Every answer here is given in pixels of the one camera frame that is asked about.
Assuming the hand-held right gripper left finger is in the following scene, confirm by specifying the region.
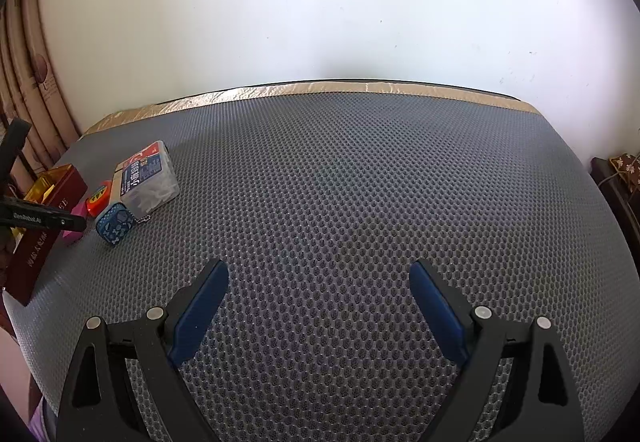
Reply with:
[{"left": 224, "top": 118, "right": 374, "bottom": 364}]
[{"left": 55, "top": 258, "right": 230, "bottom": 442}]

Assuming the dark wooden furniture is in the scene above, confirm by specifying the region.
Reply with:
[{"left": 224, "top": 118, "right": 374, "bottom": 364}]
[{"left": 592, "top": 157, "right": 640, "bottom": 273}]

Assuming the orange round tape measure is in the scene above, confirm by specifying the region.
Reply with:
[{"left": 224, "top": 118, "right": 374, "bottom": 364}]
[{"left": 86, "top": 179, "right": 113, "bottom": 218}]

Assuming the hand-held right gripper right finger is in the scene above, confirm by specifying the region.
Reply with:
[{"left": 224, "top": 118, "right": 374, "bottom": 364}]
[{"left": 409, "top": 258, "right": 586, "bottom": 442}]

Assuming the brown floral cushion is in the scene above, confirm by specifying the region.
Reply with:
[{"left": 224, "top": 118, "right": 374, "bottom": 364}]
[{"left": 607, "top": 149, "right": 640, "bottom": 195}]

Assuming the pink block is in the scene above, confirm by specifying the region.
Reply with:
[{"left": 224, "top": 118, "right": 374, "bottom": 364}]
[{"left": 60, "top": 199, "right": 88, "bottom": 243}]

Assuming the purple pink clothing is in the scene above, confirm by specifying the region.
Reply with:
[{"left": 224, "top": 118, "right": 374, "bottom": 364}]
[{"left": 0, "top": 327, "right": 51, "bottom": 442}]

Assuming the grey mesh mat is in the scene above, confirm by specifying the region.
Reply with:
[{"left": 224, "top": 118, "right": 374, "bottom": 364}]
[{"left": 5, "top": 92, "right": 628, "bottom": 442}]

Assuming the leaf patterned curtain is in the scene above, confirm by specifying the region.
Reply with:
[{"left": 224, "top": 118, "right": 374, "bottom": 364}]
[{"left": 0, "top": 0, "right": 81, "bottom": 183}]

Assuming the blue patterned keychain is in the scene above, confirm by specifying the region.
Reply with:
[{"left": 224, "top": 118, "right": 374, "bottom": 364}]
[{"left": 95, "top": 202, "right": 152, "bottom": 248}]

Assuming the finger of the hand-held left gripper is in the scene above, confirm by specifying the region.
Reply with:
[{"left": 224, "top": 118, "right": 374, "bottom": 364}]
[
  {"left": 0, "top": 207, "right": 87, "bottom": 230},
  {"left": 0, "top": 118, "right": 32, "bottom": 198}
]

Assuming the red tin box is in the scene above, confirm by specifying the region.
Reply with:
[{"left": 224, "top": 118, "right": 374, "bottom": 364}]
[{"left": 5, "top": 163, "right": 88, "bottom": 308}]

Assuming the clear plastic box blue label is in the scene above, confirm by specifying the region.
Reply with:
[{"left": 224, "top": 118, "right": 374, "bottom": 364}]
[{"left": 111, "top": 139, "right": 181, "bottom": 215}]

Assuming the beige bed sheet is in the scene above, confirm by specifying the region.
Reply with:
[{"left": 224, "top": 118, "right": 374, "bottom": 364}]
[{"left": 80, "top": 79, "right": 543, "bottom": 138}]

